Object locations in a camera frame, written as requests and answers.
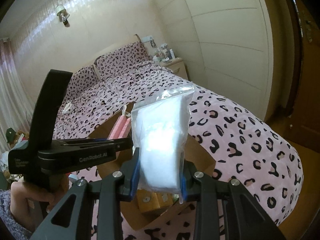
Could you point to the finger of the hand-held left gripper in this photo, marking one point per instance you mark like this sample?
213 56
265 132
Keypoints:
122 145
82 142

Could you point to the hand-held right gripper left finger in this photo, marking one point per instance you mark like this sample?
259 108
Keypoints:
133 180

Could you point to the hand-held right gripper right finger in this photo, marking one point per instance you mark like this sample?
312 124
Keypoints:
183 187

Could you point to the orange cardboard carton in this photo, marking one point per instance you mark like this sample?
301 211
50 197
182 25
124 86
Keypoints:
147 203

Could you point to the brown cardboard box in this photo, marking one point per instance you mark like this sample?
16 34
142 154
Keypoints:
200 160

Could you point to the clear bag of cotton pads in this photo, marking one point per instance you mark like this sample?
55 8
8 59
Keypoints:
162 142

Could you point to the person's left forearm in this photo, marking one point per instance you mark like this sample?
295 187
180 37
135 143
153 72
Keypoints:
10 220

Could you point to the person's left hand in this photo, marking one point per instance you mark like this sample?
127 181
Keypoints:
20 200

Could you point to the small white cloth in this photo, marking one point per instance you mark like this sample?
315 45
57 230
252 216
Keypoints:
67 108

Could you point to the dark green cap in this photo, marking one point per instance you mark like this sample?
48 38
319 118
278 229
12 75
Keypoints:
10 133

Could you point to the leopard print pillow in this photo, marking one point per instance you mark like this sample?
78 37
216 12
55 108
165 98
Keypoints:
122 60
82 80

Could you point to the leopard print bed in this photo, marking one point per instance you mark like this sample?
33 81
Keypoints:
237 135

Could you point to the pale curtain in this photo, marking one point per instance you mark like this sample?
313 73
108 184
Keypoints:
12 92

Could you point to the wooden nightstand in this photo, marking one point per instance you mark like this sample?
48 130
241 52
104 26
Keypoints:
178 68

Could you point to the group of small cosmetic bottles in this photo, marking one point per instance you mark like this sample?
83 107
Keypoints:
162 52

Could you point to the white panelled wardrobe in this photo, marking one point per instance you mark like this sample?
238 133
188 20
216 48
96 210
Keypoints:
225 42

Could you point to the wooden door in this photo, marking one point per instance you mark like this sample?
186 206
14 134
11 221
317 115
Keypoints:
305 92

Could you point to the white wall socket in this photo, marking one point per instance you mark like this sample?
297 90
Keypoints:
147 39

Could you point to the wall lamp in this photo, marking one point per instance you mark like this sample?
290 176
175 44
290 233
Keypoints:
61 11

